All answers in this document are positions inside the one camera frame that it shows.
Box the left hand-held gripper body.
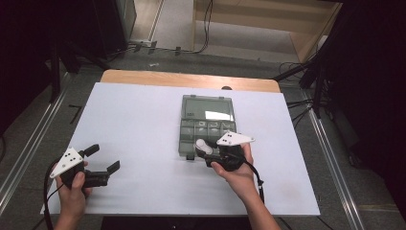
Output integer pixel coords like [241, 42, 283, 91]
[49, 147, 111, 193]

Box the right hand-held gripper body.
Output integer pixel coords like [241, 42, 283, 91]
[203, 130, 256, 173]

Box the green translucent plastic compartment box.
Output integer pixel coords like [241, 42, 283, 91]
[177, 94, 238, 162]

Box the person's left hand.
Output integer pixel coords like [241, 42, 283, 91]
[54, 160, 94, 221]

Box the person's right hand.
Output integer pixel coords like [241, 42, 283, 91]
[210, 142, 257, 200]

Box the white table board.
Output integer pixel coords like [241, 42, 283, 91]
[40, 81, 321, 217]

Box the black metal stand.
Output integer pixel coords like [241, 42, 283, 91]
[47, 39, 111, 104]

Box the black tripod stand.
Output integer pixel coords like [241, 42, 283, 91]
[272, 47, 329, 120]

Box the light wooden shelf unit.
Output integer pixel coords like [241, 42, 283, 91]
[191, 0, 344, 64]

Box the black curtain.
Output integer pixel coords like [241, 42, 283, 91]
[0, 0, 128, 137]
[319, 0, 406, 221]

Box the grey cabinet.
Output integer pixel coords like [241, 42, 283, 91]
[115, 0, 138, 41]

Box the aluminium floor rail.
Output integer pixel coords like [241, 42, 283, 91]
[301, 90, 367, 230]
[0, 90, 70, 216]

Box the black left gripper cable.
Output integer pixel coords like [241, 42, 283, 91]
[43, 158, 65, 230]

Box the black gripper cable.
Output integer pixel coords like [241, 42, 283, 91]
[242, 158, 266, 204]
[43, 158, 65, 230]

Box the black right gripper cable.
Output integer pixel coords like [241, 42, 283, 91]
[242, 158, 266, 204]

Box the bundle of black floor cables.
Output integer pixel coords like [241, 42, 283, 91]
[285, 98, 315, 130]

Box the black hanging cable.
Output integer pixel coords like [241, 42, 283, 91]
[193, 0, 214, 55]

